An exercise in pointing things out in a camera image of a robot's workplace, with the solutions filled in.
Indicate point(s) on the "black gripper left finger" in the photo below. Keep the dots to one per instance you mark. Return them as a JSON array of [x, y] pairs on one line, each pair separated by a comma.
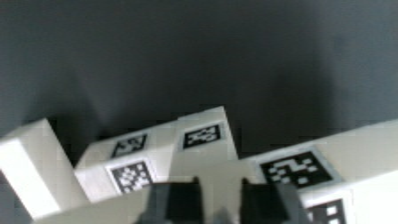
[[175, 204]]

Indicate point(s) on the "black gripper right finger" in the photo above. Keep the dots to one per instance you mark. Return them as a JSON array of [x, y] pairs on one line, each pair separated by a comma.
[[271, 204]]

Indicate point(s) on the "white chair back part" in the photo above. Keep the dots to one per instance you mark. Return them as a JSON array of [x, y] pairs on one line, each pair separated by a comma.
[[340, 168]]

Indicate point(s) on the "white chair leg with tag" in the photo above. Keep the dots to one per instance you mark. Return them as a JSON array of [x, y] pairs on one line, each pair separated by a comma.
[[145, 156]]

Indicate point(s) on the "white U-shaped fence frame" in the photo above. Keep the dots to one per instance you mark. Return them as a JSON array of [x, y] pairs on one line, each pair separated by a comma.
[[38, 170]]

